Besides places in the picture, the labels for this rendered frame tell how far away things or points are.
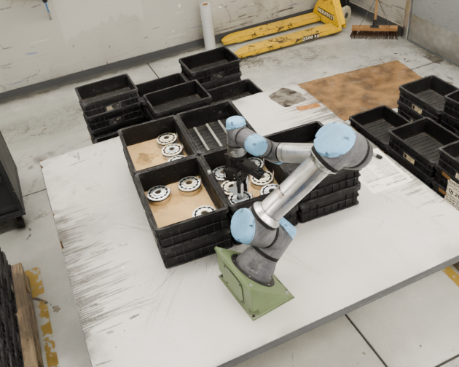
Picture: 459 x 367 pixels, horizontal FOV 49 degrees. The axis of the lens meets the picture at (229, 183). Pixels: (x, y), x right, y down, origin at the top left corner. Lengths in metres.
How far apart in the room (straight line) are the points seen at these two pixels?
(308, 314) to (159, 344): 0.54
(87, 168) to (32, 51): 2.64
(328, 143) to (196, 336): 0.83
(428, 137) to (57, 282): 2.42
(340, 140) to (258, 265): 0.56
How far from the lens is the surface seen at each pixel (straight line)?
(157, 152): 2.52
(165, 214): 2.15
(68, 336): 2.94
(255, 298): 1.81
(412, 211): 2.32
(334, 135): 1.58
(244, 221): 1.71
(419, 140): 3.34
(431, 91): 3.88
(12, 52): 5.25
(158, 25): 5.42
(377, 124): 3.66
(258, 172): 2.00
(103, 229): 2.36
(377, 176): 2.48
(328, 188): 2.16
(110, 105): 3.68
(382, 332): 2.75
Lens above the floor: 2.23
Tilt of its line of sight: 39 degrees down
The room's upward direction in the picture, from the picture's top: 7 degrees counter-clockwise
